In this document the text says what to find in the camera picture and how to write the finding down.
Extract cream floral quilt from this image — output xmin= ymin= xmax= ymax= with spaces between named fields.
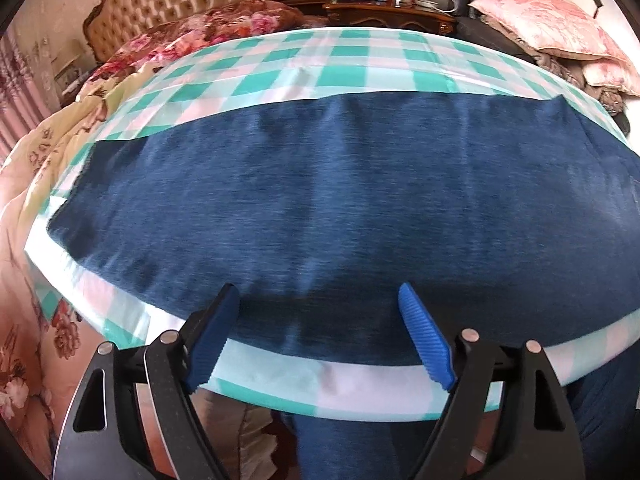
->
xmin=0 ymin=72 xmax=131 ymax=461

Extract pink curtain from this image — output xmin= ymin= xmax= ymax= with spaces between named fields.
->
xmin=0 ymin=30 xmax=56 ymax=161

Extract black leather chair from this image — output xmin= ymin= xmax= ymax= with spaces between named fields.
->
xmin=447 ymin=0 xmax=632 ymax=131

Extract blue denim pants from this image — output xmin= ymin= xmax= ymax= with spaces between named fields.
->
xmin=47 ymin=92 xmax=640 ymax=368

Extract beige plaid blanket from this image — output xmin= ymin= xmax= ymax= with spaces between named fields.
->
xmin=535 ymin=50 xmax=626 ymax=111

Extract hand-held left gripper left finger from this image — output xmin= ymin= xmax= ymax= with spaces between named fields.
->
xmin=72 ymin=284 xmax=241 ymax=480

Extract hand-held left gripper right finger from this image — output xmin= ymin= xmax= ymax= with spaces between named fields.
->
xmin=398 ymin=282 xmax=583 ymax=480

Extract small pink floral pillow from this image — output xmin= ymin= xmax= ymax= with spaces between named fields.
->
xmin=582 ymin=57 xmax=640 ymax=99

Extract large pink floral pillow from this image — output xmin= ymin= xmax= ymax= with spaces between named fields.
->
xmin=467 ymin=0 xmax=626 ymax=62

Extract teal white checked tablecloth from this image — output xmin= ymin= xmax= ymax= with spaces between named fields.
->
xmin=25 ymin=27 xmax=640 ymax=421

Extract red floral blanket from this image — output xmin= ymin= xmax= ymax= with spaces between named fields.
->
xmin=92 ymin=0 xmax=311 ymax=86

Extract carved wooden nightstand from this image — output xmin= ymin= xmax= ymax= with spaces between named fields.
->
xmin=322 ymin=0 xmax=458 ymax=36

